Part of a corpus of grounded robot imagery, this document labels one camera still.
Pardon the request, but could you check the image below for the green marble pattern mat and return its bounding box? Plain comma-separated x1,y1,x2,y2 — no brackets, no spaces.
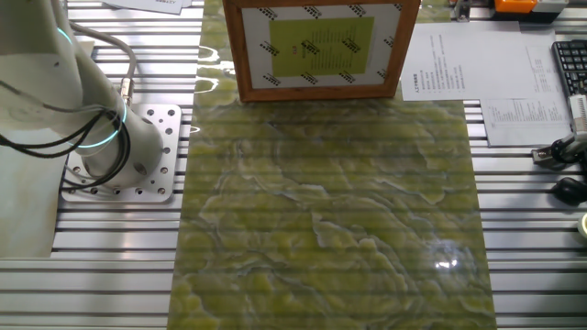
167,0,499,330

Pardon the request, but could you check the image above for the wooden picture frame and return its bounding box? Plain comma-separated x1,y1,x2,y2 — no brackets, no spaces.
222,0,422,103

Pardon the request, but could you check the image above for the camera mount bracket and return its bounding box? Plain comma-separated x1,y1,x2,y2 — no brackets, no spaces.
531,133,587,171

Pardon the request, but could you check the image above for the black computer keyboard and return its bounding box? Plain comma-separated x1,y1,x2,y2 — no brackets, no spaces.
551,39,587,98

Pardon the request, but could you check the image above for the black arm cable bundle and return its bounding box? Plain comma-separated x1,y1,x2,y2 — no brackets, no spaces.
0,80,133,193

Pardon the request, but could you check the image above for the printed white paper sheet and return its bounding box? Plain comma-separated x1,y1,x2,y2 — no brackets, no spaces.
101,0,194,16
479,30,573,149
400,20,528,103

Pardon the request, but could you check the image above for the grey robot power cable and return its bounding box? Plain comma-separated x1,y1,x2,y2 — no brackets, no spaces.
68,20,138,107

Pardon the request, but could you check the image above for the black round object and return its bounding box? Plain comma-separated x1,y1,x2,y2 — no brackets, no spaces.
551,176,587,206

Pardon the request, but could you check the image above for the dark metal bracket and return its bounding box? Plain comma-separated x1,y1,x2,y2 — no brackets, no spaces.
450,0,474,23

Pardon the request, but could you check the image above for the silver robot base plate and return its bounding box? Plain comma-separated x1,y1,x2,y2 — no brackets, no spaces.
61,103,183,204

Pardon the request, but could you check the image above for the orange plastic block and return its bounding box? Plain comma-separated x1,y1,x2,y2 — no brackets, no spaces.
493,0,538,14

